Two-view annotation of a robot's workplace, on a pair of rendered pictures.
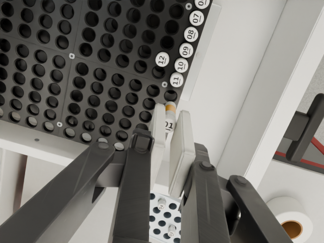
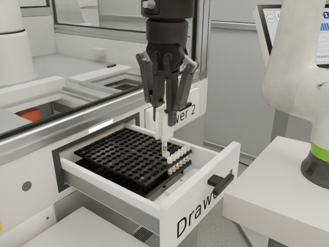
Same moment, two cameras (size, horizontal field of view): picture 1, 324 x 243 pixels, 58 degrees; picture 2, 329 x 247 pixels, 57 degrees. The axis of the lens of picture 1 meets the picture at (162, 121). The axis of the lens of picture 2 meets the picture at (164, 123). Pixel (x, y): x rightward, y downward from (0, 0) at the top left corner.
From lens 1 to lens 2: 0.64 m
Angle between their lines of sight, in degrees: 85
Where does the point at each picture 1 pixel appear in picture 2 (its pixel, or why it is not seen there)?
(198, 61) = (180, 182)
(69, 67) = (129, 152)
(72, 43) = (135, 148)
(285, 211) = not seen: outside the picture
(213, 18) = (191, 173)
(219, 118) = not seen: hidden behind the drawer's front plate
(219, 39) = not seen: hidden behind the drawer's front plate
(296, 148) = (217, 185)
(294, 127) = (216, 179)
